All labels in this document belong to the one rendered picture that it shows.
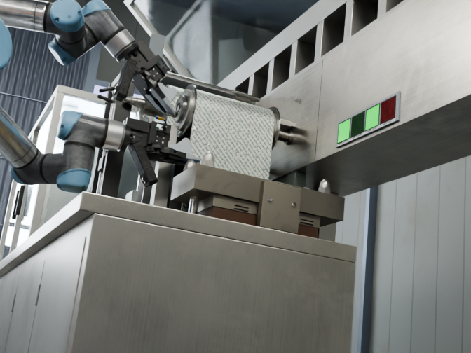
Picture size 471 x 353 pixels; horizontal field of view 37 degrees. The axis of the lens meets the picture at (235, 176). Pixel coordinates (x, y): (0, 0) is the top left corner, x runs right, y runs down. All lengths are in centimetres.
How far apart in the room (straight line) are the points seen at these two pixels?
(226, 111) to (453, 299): 179
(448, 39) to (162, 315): 81
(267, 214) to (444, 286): 190
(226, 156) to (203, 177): 27
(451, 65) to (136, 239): 73
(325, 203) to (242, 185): 23
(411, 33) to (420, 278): 211
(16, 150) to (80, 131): 15
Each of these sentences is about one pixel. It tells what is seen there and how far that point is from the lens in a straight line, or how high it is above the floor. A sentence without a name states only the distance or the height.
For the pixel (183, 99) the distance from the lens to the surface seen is 187.
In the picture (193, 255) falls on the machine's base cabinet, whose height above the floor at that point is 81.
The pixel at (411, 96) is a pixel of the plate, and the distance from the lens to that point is 156.
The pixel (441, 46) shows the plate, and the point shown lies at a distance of 153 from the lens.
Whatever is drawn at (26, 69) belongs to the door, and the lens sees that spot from 515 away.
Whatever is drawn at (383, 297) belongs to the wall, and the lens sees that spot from 386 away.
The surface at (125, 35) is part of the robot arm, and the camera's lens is 189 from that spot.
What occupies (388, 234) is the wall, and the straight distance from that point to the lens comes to 390.
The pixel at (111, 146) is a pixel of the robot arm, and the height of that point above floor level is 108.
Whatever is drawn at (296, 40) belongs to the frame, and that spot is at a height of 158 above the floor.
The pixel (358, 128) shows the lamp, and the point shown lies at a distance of 169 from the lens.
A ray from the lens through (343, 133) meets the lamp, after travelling 175.
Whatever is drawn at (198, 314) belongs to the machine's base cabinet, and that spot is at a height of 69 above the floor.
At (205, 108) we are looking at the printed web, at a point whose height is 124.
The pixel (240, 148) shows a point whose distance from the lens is 186.
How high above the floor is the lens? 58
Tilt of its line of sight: 16 degrees up
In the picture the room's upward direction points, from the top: 6 degrees clockwise
